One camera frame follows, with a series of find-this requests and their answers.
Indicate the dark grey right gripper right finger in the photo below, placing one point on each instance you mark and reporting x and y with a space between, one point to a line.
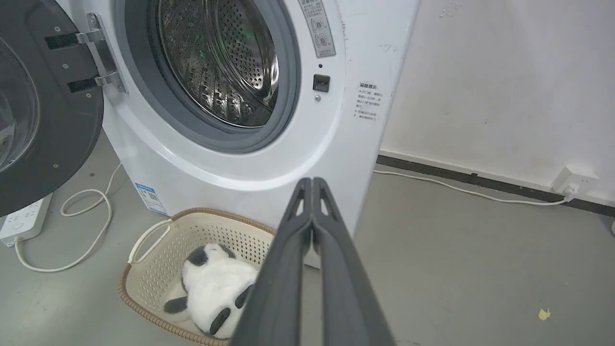
348 293

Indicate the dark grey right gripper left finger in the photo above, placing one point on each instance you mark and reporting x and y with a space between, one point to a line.
276 288

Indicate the white front-load washing machine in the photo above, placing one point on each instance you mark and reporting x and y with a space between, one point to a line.
288 154

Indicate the dark round washing machine door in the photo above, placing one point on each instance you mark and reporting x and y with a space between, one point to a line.
43 96

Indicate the black and white panda plush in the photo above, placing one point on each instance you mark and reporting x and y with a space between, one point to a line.
216 288

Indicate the beige perforated laundry basket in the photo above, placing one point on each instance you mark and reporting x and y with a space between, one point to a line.
158 269

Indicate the yellow paper scrap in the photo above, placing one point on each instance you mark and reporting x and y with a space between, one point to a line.
543 314

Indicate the white power strip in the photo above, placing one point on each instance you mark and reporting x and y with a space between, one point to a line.
24 218

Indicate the white wall socket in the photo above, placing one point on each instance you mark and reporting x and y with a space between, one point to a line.
575 181

